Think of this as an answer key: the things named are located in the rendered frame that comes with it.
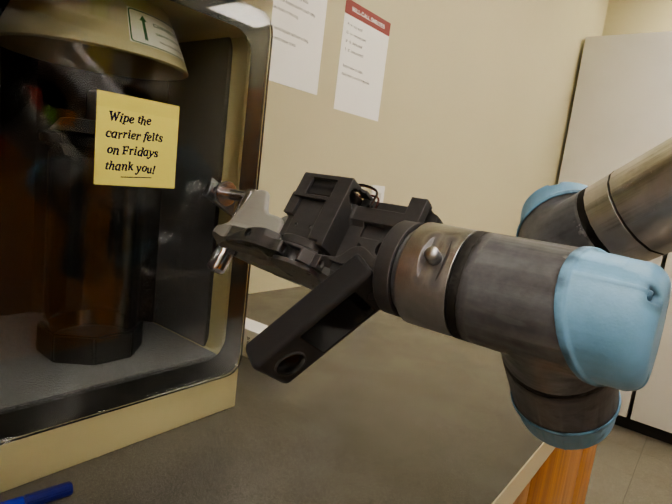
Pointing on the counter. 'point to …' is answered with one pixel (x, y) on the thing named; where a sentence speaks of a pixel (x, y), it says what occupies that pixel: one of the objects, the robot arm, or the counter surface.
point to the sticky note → (135, 141)
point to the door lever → (226, 192)
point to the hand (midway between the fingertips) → (226, 245)
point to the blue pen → (44, 495)
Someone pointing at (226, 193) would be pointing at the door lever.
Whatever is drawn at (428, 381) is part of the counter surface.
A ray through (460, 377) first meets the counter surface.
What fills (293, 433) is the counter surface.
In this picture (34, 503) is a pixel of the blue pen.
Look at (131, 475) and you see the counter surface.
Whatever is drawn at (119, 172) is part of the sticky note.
